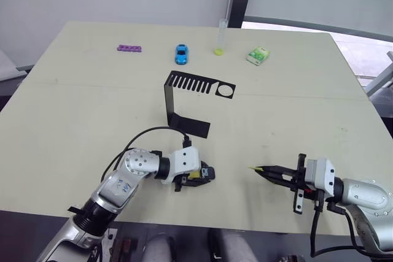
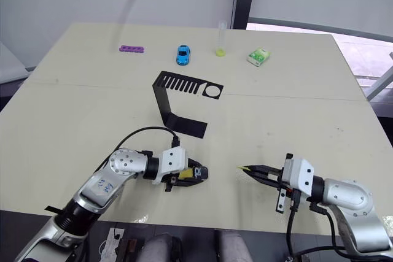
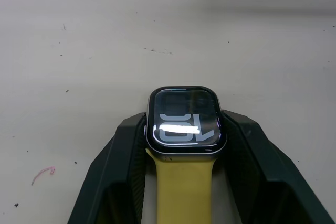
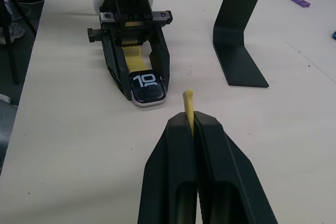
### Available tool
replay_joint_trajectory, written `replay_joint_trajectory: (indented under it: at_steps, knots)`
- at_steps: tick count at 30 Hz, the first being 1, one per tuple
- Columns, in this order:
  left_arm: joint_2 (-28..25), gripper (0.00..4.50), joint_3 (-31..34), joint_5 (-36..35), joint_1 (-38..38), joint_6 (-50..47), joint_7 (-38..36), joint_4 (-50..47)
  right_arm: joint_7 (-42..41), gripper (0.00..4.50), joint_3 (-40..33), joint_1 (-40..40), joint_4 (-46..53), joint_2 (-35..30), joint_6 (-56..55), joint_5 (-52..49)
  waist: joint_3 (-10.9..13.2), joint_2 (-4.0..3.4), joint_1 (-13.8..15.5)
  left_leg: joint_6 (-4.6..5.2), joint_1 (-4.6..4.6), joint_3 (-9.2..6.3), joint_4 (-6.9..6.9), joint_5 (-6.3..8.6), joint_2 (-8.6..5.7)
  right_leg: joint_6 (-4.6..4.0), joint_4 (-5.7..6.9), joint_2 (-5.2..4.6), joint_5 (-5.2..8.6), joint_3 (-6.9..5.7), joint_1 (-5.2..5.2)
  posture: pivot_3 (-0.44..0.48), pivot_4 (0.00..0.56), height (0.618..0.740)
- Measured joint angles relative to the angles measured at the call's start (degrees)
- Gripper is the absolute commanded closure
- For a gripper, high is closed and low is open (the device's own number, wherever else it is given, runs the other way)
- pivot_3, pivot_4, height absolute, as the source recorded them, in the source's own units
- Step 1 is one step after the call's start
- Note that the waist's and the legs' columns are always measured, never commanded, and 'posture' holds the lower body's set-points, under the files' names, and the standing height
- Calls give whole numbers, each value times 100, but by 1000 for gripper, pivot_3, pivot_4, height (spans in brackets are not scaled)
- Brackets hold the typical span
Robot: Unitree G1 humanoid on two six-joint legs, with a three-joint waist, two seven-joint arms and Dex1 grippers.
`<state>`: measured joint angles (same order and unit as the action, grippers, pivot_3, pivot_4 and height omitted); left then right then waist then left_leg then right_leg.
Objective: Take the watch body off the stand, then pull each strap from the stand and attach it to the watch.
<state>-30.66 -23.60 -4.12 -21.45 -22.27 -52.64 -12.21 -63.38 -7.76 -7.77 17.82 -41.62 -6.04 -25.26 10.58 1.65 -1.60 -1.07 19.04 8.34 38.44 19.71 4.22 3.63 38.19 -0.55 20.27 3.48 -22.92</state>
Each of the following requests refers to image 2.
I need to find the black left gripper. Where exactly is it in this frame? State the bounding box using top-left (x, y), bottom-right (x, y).
top-left (164, 158), bottom-right (208, 193)

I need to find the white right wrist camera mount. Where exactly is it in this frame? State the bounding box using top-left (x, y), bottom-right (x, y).
top-left (281, 157), bottom-right (315, 197)

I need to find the green and white packet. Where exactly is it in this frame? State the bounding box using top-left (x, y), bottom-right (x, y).
top-left (246, 47), bottom-right (272, 68)

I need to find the clear test tube yellow liquid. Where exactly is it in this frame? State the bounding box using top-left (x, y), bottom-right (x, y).
top-left (215, 20), bottom-right (227, 58)

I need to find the grey rounded shape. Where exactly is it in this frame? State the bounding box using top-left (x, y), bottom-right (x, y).
top-left (214, 229), bottom-right (252, 262)
top-left (143, 233), bottom-right (182, 262)

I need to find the black metal watch stand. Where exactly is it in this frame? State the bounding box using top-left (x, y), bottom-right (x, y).
top-left (152, 71), bottom-right (224, 139)

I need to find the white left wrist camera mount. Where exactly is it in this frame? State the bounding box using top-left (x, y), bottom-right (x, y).
top-left (152, 147), bottom-right (189, 185)

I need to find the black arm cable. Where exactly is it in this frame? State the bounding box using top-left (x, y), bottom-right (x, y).
top-left (285, 190), bottom-right (349, 262)
top-left (95, 126), bottom-right (181, 173)

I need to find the grey window rail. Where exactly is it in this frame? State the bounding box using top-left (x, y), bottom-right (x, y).
top-left (246, 17), bottom-right (393, 42)

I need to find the blue toy car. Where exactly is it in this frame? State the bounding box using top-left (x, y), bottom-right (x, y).
top-left (176, 44), bottom-right (192, 66)

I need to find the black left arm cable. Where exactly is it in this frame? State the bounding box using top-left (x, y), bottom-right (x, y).
top-left (95, 126), bottom-right (181, 173)

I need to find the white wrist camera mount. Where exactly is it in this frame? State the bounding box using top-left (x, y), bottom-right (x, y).
top-left (281, 157), bottom-right (315, 197)
top-left (152, 147), bottom-right (189, 185)

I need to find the purple holed rack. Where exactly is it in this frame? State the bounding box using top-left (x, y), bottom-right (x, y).
top-left (119, 44), bottom-right (147, 53)

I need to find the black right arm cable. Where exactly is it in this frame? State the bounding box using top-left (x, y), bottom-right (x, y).
top-left (285, 190), bottom-right (349, 262)

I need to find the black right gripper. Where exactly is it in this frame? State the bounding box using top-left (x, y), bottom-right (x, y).
top-left (244, 152), bottom-right (293, 214)

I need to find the grey metal frame leg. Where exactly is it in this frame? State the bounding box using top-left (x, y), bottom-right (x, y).
top-left (366, 66), bottom-right (393, 102)

